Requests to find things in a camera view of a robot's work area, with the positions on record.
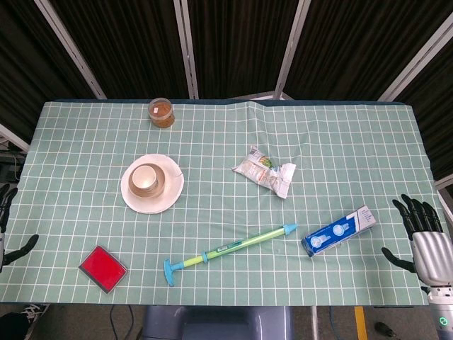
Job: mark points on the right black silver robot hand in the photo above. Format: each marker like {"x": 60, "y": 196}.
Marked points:
{"x": 431, "y": 253}

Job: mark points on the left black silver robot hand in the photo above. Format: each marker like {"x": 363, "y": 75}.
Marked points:
{"x": 21, "y": 249}

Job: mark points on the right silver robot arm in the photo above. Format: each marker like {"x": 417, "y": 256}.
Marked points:
{"x": 440, "y": 311}

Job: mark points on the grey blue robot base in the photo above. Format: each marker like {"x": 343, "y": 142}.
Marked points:
{"x": 216, "y": 324}

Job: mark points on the beige bowl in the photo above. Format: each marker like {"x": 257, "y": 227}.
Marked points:
{"x": 161, "y": 177}

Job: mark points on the black white shoe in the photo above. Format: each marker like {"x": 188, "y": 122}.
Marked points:
{"x": 33, "y": 313}

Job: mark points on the red ink pad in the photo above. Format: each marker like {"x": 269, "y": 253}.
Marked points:
{"x": 102, "y": 268}

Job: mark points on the blue white toothpaste box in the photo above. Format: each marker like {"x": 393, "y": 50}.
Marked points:
{"x": 336, "y": 233}

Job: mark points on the white table leg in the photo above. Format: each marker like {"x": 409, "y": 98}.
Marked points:
{"x": 314, "y": 322}

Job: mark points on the white paper plate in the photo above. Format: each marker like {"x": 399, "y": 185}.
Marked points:
{"x": 170, "y": 191}

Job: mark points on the crumpled white snack packet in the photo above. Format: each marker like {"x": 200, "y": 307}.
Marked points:
{"x": 263, "y": 171}

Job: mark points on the clear jar orange contents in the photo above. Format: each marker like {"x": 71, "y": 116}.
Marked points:
{"x": 162, "y": 114}

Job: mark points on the green white grid tablecloth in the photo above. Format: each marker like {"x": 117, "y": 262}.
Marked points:
{"x": 219, "y": 212}

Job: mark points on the green blue water pump toy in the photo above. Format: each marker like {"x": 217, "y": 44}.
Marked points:
{"x": 230, "y": 248}

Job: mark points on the white partition post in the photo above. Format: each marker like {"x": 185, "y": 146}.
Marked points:
{"x": 14, "y": 138}
{"x": 290, "y": 49}
{"x": 187, "y": 49}
{"x": 72, "y": 53}
{"x": 417, "y": 60}

